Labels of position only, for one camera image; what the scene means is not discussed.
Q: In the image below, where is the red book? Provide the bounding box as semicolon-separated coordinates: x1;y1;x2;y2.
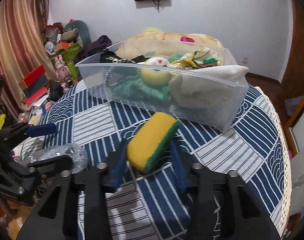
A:
19;65;48;90

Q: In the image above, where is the dark purple garment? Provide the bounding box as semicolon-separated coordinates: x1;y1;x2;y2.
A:
73;35;112;64

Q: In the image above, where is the grey green plush toy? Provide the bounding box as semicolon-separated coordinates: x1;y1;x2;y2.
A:
61;20;91;48

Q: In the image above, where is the pink rabbit figure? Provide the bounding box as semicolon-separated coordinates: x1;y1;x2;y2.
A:
55;55;73;88

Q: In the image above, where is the yellow felt ball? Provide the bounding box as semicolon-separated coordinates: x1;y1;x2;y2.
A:
140;57;171;87

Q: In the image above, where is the colourful fleece blanket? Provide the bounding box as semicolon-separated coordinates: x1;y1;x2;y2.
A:
109;29;223;59

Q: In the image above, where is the silver bubble wrap pouch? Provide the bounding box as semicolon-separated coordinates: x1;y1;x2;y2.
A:
24;143;89;174

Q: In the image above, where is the yellow green sponge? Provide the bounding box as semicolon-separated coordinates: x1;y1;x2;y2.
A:
127;112;181;174

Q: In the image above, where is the clear plastic storage box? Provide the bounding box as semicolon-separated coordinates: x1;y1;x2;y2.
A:
77;39;248;132

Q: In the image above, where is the blue white patterned tablecloth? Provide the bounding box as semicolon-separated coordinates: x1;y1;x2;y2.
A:
20;80;292;240

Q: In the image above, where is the floral silk scarf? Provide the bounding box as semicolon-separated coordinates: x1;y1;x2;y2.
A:
170;47;222;70

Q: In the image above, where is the green knitted glove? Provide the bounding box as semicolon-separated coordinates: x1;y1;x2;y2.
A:
111;79;169;102

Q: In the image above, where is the black white braided cord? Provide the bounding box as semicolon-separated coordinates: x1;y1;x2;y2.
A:
104;58;138;88

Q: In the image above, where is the striped brown curtain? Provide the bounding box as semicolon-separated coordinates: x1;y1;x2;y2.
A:
0;0;56;118

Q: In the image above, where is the green bottle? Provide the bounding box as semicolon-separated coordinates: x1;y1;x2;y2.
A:
67;62;78;85

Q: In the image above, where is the green storage box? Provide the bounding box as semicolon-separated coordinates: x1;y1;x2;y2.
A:
49;43;82;64

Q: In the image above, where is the cream bag with black strap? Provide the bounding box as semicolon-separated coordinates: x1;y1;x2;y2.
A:
100;51;248;108

